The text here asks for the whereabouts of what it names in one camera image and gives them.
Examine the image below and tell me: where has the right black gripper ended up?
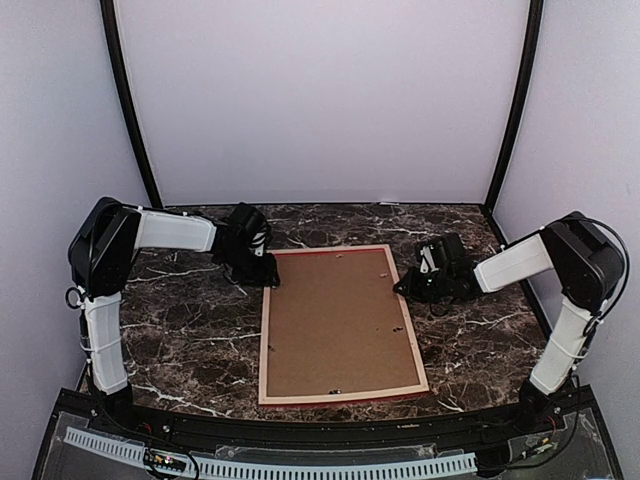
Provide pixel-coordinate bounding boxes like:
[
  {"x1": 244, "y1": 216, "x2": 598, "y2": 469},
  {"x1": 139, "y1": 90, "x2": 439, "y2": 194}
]
[{"x1": 394, "y1": 268, "x2": 452, "y2": 307}]

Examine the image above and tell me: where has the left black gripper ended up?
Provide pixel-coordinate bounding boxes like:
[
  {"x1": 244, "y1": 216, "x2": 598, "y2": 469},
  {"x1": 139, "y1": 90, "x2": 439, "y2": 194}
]
[{"x1": 220, "y1": 244, "x2": 281, "y2": 287}]

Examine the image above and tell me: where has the brown backing board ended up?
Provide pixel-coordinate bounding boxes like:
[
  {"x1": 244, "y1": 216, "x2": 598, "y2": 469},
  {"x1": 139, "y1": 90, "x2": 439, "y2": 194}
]
[{"x1": 265, "y1": 249, "x2": 422, "y2": 399}]

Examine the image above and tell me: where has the red wooden picture frame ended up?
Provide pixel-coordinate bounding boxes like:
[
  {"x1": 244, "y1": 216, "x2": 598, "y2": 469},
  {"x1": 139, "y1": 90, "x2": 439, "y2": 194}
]
[{"x1": 257, "y1": 243, "x2": 431, "y2": 409}]

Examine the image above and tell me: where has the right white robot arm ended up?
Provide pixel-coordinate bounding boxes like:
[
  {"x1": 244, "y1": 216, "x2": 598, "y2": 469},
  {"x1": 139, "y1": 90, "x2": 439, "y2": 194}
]
[{"x1": 393, "y1": 211, "x2": 631, "y2": 434}]

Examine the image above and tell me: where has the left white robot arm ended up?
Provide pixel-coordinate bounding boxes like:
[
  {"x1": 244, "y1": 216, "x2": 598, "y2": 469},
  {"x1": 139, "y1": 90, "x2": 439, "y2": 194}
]
[{"x1": 67, "y1": 197, "x2": 280, "y2": 436}]

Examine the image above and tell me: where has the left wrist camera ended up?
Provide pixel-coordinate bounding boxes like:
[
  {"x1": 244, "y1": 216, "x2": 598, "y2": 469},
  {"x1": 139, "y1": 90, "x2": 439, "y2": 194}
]
[{"x1": 248, "y1": 222, "x2": 272, "y2": 257}]

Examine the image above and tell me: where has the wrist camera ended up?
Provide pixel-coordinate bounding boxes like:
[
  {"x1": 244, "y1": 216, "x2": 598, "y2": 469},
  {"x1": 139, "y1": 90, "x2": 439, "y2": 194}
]
[
  {"x1": 416, "y1": 241, "x2": 441, "y2": 274},
  {"x1": 248, "y1": 222, "x2": 272, "y2": 257}
]

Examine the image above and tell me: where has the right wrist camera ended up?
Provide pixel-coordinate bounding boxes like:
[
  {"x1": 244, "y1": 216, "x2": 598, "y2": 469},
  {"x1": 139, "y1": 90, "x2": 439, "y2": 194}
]
[{"x1": 416, "y1": 241, "x2": 441, "y2": 274}]

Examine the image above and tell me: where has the black front table rail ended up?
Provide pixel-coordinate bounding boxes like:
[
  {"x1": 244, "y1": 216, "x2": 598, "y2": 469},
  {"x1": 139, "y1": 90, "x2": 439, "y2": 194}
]
[{"x1": 49, "y1": 387, "x2": 601, "y2": 459}]

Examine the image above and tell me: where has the white cable tray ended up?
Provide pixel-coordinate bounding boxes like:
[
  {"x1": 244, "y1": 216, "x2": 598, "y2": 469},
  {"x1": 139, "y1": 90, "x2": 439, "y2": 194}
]
[{"x1": 63, "y1": 427, "x2": 478, "y2": 479}]

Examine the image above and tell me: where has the right black corner post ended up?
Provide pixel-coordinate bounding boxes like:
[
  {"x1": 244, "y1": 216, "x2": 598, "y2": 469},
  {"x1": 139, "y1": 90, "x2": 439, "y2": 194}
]
[{"x1": 483, "y1": 0, "x2": 544, "y2": 216}]

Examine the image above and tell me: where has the black corner post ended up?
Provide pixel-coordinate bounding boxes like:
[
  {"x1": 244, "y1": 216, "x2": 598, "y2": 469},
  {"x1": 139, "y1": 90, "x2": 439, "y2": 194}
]
[
  {"x1": 483, "y1": 0, "x2": 544, "y2": 216},
  {"x1": 99, "y1": 0, "x2": 164, "y2": 208}
]

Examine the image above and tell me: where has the left black corner post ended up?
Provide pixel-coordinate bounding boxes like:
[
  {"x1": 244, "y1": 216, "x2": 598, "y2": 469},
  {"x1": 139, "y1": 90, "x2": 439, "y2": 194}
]
[{"x1": 99, "y1": 0, "x2": 164, "y2": 208}]

